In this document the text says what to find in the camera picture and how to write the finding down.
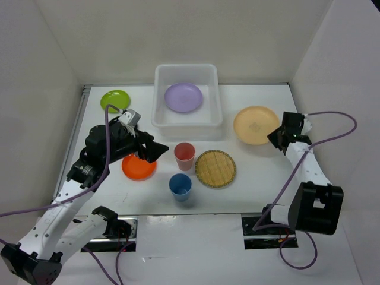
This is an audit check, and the beige plate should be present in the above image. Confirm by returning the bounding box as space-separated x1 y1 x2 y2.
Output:
233 106 280 145

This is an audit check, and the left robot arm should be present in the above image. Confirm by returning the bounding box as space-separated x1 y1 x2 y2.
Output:
1 119 169 284

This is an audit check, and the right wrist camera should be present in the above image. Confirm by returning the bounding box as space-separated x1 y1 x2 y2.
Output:
301 114 312 135

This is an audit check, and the clear plastic bin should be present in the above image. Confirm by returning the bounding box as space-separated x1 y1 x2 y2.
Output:
151 64 223 141

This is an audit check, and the orange plate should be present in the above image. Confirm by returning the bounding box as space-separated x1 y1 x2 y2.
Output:
121 154 157 181

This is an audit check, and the pink plastic cup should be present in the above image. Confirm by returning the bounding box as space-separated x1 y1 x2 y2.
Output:
174 142 195 171

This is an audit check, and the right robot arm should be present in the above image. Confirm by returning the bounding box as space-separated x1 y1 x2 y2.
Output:
255 112 344 235

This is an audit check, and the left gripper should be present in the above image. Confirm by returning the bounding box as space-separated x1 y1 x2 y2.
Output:
103 123 169 164

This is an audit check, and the round bamboo mat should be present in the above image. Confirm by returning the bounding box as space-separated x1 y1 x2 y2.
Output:
194 150 237 188

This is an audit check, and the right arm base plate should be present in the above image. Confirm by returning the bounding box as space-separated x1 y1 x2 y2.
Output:
241 216 298 250

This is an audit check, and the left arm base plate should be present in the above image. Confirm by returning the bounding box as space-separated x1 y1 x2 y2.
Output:
85 216 138 253

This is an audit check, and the blue plastic cup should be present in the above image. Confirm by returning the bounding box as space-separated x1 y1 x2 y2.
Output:
169 173 192 202

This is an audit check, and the green plate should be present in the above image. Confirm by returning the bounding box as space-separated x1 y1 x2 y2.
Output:
100 90 131 113

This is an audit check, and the purple plate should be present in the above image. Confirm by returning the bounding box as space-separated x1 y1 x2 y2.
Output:
164 83 203 113

